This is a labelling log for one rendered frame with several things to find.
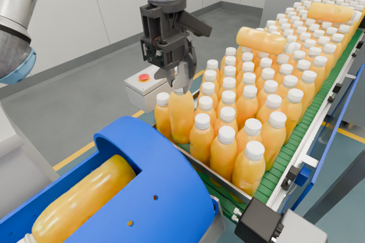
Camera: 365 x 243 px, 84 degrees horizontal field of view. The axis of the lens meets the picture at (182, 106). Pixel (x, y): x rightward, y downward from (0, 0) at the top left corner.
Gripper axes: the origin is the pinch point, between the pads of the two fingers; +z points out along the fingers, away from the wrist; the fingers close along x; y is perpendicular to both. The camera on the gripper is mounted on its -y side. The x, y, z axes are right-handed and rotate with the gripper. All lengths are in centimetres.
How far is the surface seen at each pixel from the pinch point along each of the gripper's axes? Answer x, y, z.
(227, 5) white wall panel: -234, -415, 110
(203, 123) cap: 8.7, 1.1, 7.7
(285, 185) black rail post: 30.8, -9.7, 27.4
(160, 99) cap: -6.8, 1.4, 7.6
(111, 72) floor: -213, -83, 119
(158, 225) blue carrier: 19.6, 25.9, -0.2
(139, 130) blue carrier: 8.4, 18.9, -4.9
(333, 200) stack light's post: 45, -25, 42
